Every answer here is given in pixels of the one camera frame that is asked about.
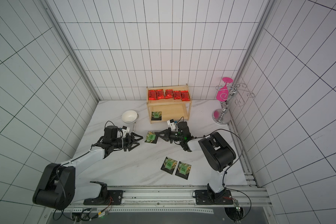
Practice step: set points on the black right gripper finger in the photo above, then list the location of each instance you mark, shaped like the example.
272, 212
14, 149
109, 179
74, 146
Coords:
165, 132
165, 138

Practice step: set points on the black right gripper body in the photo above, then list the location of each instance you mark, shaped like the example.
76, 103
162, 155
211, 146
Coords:
169, 135

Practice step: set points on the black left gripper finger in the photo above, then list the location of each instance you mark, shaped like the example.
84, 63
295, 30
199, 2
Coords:
132, 137
131, 146

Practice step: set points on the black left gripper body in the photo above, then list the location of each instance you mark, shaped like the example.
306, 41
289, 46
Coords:
118, 142

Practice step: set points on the green tea bag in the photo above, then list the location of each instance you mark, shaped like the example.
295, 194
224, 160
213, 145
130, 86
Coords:
151, 137
183, 170
156, 116
169, 165

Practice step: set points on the red tea bag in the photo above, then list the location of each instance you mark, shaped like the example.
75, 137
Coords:
185, 96
169, 94
177, 95
152, 95
160, 94

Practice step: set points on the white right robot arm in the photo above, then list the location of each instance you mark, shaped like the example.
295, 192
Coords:
217, 151

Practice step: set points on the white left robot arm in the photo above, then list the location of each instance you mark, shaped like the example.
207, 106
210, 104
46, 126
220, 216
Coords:
59, 186

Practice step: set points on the white ceramic bowl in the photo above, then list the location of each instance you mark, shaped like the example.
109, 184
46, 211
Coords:
129, 116

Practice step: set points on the pink spatula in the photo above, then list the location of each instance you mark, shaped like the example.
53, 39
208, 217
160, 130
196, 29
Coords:
223, 92

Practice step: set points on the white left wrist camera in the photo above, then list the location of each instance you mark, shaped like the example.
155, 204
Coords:
125, 131

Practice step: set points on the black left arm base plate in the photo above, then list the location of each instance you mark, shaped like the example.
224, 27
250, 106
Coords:
109, 197

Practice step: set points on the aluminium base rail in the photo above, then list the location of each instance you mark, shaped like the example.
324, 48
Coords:
174, 199

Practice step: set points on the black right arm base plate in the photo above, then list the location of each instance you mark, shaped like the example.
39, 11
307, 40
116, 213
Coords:
207, 197

